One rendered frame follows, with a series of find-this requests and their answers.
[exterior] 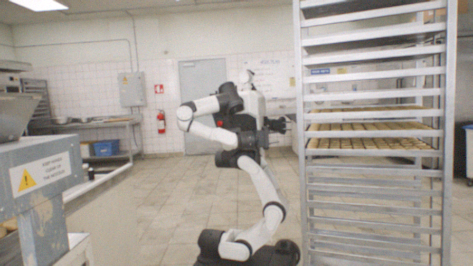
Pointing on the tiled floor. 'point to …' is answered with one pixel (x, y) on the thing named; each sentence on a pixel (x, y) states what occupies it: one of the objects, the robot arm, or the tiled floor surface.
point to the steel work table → (102, 126)
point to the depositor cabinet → (76, 253)
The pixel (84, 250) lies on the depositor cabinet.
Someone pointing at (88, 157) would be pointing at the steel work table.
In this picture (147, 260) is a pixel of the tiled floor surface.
